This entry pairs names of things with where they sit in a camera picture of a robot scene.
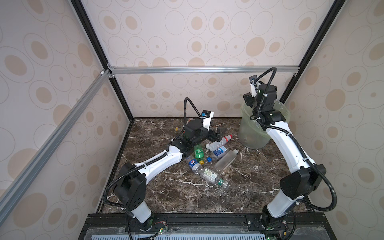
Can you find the green cap clear bottle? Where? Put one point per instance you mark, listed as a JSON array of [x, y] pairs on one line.
[[213, 177]]

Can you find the blue label clear bottle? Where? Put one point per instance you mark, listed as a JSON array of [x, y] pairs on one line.
[[217, 154]]

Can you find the horizontal aluminium back rail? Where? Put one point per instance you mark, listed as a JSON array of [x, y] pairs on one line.
[[189, 70]]

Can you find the yellow cap red label bottle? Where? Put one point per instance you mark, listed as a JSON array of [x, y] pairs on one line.
[[179, 130]]

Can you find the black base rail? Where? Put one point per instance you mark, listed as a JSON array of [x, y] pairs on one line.
[[208, 226]]

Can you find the mesh bin with green liner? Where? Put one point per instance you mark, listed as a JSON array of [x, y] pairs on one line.
[[251, 134]]

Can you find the diagonal aluminium left rail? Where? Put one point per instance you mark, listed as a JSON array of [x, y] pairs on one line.
[[21, 184]]

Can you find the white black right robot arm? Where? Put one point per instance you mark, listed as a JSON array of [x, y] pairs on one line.
[[302, 179]]

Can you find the black corner post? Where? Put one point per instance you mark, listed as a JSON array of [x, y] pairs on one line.
[[324, 28], [97, 47]]

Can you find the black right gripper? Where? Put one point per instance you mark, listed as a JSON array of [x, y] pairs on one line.
[[251, 100]]

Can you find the black left corner post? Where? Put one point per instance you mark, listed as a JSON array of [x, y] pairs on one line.
[[97, 47]]

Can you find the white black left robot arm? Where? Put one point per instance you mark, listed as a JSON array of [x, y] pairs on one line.
[[130, 186]]

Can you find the pepsi label bottle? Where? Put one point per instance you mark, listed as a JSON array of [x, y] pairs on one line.
[[193, 163]]

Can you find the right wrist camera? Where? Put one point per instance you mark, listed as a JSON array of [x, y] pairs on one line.
[[253, 83]]

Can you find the green sprite bottle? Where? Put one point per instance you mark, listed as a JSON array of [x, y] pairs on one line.
[[199, 154]]

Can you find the black right corner post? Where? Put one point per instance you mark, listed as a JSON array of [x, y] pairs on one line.
[[324, 28]]

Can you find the large clear square bottle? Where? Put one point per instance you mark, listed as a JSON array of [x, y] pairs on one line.
[[225, 161]]

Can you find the red cap white bottle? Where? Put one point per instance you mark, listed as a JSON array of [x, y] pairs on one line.
[[216, 145]]

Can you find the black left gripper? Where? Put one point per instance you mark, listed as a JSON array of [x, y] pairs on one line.
[[217, 138]]

